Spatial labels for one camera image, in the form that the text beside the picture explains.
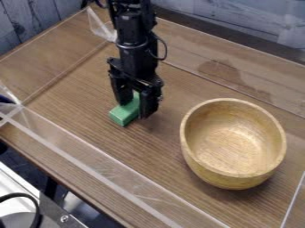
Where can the light wooden bowl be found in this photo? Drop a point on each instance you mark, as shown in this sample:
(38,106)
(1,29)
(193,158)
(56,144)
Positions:
(233,143)

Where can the green rectangular block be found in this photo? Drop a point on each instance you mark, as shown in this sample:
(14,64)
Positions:
(125,114)

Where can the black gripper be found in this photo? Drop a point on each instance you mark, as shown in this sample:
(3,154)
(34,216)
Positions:
(133,72)

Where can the clear acrylic right panel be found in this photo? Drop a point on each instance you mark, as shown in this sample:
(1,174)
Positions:
(295,216)

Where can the clear acrylic corner bracket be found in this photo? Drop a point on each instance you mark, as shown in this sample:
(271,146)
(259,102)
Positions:
(102,29)

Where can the grey metal bracket with screw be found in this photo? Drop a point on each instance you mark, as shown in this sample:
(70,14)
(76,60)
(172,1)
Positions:
(56,217)

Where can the clear acrylic front wall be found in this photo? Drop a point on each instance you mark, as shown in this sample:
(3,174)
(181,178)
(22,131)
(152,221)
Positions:
(138,202)

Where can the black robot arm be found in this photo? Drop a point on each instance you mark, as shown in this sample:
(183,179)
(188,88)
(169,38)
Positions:
(134,20)

